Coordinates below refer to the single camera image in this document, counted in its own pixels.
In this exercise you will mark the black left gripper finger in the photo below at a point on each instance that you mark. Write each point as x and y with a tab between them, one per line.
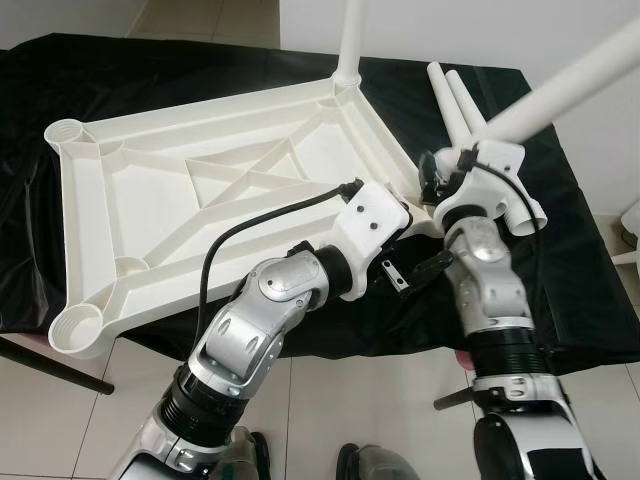
432	265

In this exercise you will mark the white plastic table leg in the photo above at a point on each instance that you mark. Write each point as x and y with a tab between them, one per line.
530	215
570	85
448	100
352	40

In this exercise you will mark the white plastic table top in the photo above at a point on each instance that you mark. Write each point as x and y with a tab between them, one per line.
130	190

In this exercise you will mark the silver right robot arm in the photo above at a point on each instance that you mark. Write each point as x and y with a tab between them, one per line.
490	290

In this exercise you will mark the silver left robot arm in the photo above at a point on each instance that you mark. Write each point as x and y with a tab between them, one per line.
250	320

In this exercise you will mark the black table cloth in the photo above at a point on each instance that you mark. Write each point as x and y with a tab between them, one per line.
590	280

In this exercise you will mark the white plastic chair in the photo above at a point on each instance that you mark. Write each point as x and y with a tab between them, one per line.
627	235

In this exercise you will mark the grey right robot foot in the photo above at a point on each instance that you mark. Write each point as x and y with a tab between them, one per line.
380	462

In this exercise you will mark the grey robot foot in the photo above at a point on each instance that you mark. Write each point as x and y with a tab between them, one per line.
380	462
245	455

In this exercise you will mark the grey left robot foot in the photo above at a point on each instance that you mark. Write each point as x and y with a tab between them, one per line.
245	455

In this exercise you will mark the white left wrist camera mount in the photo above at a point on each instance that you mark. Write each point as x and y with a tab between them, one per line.
370	220

